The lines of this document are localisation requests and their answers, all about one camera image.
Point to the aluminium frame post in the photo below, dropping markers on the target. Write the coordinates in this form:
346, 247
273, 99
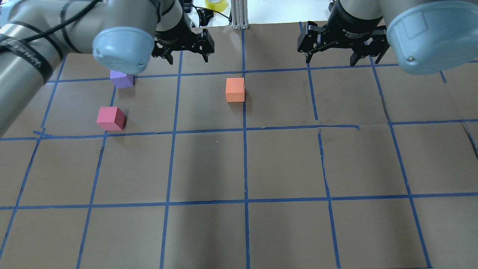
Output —
239, 15

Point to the purple foam cube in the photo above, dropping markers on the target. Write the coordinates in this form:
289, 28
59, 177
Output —
121, 80

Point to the yellow tape roll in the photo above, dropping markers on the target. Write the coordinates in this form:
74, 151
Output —
216, 5

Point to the pink foam cube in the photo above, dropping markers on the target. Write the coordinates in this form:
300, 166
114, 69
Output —
111, 118

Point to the orange foam cube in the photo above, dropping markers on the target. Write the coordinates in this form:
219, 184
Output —
235, 90

